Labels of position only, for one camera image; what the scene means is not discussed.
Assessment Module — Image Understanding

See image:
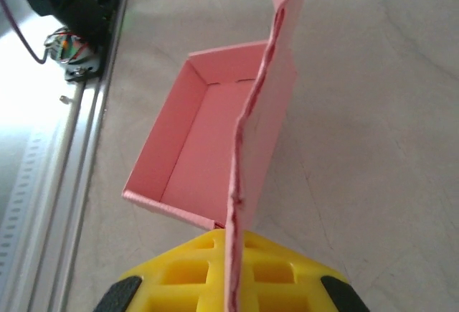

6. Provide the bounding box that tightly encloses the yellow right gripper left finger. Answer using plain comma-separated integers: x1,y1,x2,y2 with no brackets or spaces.
93,230,227,312

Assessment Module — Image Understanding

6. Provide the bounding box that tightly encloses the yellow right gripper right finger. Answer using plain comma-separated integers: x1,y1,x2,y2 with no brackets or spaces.
238,231,370,312

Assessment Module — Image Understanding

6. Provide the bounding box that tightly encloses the pink paper box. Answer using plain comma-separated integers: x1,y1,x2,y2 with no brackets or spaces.
121,0,316,312

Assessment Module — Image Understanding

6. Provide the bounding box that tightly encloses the long aluminium base rail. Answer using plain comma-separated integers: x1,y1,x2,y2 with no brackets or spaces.
34,0,136,312

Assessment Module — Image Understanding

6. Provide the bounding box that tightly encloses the grey slotted cable duct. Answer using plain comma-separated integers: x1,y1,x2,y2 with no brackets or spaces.
0,125,49,280

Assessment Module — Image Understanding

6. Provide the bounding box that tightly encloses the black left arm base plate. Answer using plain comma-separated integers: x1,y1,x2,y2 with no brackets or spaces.
63,0,123,83

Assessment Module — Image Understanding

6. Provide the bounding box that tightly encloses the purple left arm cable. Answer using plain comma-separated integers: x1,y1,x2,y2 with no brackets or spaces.
0,0,49,65

